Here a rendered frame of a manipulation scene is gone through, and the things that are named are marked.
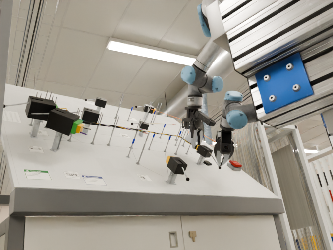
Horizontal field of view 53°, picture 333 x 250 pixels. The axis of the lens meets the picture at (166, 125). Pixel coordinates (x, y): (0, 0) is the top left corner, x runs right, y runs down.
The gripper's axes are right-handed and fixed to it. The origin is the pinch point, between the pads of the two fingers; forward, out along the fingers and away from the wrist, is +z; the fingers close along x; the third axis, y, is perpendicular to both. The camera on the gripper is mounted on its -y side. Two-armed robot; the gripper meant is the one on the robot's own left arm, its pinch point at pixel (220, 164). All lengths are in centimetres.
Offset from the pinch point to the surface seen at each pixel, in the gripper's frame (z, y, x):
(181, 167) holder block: -14.6, -26.1, 19.5
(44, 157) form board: -21, -38, 66
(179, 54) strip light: 42, 308, 24
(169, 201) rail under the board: -7.9, -38.0, 22.6
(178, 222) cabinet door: 1.0, -38.8, 18.6
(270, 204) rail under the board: 11.0, -11.0, -23.4
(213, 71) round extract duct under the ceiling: 57, 295, -23
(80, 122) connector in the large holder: -30, -27, 57
